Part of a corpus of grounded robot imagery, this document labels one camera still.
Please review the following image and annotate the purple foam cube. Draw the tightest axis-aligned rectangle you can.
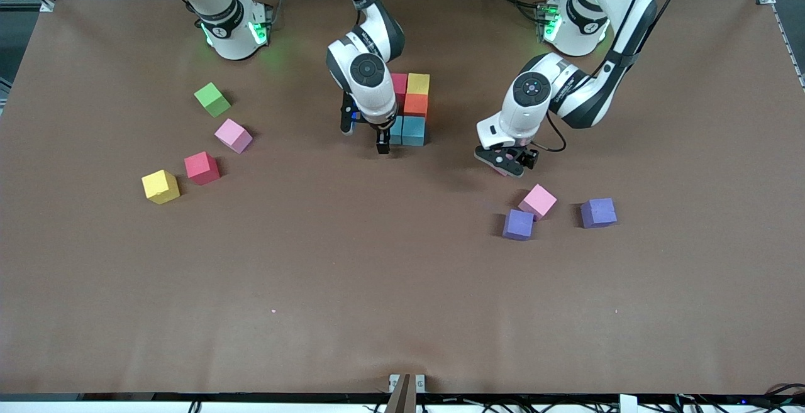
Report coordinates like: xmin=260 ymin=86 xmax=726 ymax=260
xmin=580 ymin=198 xmax=618 ymax=229
xmin=502 ymin=209 xmax=535 ymax=241

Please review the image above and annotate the green foam cube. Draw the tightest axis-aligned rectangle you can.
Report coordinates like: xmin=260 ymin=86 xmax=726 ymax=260
xmin=194 ymin=82 xmax=232 ymax=118

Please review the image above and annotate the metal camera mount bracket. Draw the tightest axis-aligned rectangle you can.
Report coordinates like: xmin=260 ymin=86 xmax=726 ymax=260
xmin=389 ymin=373 xmax=426 ymax=413

